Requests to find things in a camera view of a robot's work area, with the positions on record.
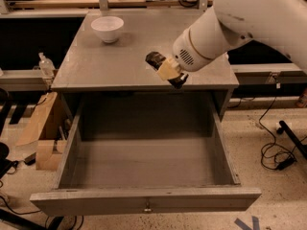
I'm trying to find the black chair at left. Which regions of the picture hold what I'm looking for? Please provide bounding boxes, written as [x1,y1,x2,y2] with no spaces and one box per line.
[0,88,19,179]

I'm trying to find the black power cable and adapter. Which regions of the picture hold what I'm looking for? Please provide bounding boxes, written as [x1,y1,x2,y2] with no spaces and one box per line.
[255,94,298,172]

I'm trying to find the grey wooden cabinet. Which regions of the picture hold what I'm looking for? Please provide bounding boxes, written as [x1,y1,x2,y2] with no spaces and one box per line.
[52,9,239,120]

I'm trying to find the brown cardboard pieces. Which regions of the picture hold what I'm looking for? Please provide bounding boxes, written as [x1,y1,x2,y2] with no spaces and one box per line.
[16,92,67,171]

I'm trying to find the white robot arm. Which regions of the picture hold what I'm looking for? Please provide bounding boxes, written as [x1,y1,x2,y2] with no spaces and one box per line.
[157,0,307,81]

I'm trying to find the black chair base leg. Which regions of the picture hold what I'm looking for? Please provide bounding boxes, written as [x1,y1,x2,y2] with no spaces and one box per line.
[279,121,307,159]

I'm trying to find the white ceramic bowl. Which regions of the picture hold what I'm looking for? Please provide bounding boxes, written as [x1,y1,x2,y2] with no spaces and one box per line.
[91,16,124,43]

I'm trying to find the clear sanitizer pump bottle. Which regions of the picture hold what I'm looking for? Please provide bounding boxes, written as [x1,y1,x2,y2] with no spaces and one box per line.
[38,53,55,78]

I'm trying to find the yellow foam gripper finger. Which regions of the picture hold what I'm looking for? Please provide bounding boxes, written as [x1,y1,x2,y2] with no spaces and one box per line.
[157,57,181,81]

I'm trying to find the small metal drawer knob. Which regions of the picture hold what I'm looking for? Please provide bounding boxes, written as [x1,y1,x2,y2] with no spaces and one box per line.
[143,202,153,214]

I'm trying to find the open grey wooden drawer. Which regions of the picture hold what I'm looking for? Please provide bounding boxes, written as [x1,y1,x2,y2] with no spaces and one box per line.
[31,93,261,216]

